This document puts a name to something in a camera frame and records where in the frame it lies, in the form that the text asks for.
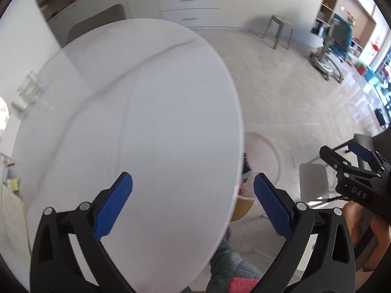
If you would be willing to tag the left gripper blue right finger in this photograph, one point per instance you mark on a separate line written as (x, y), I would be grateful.
(276, 203)

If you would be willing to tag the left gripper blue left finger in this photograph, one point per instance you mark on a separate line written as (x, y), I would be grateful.
(109, 203)

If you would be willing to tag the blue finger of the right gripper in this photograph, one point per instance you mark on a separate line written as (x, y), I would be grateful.
(360, 151)

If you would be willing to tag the black foam mesh sleeve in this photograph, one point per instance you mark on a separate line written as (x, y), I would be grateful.
(247, 169)

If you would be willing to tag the person's right hand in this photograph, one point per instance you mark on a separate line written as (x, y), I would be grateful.
(379, 230)

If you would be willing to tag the yellow round stool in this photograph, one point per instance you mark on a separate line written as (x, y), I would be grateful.
(242, 207)

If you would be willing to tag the white plastic chair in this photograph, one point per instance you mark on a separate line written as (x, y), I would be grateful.
(313, 182)

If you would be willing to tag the grey fuzzy slipper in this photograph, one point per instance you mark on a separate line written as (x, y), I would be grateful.
(228, 233)

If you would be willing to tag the person's quilted grey leg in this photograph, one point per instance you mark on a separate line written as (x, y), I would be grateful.
(225, 265)

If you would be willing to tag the blue child high chair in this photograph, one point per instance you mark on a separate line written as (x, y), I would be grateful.
(336, 42)

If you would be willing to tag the yellow sticky notes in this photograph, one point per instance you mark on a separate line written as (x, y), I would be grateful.
(13, 184)

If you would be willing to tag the white ceramic mug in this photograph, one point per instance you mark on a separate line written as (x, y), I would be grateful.
(19, 104)

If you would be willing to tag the clear glass container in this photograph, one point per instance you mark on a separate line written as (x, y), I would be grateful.
(30, 89)

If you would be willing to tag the grey metal stool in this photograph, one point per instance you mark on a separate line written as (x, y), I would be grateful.
(282, 23)

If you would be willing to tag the wooden bookshelf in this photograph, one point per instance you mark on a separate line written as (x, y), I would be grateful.
(355, 13)

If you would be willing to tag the grey dining chair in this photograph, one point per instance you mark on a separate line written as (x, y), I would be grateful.
(112, 14)

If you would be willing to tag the white round wall clock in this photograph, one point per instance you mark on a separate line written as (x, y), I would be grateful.
(4, 115)

